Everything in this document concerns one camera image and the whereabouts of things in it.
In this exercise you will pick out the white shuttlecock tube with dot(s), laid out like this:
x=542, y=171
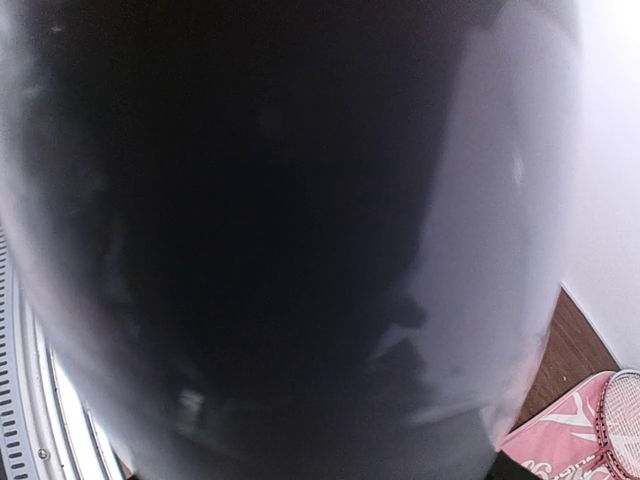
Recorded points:
x=292, y=239

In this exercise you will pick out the front aluminium rail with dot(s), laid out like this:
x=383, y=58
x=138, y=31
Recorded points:
x=46, y=431

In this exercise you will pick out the pink badminton racket left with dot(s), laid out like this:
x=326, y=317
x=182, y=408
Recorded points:
x=617, y=425

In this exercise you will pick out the pink racket bag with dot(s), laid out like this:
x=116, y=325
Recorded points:
x=560, y=442

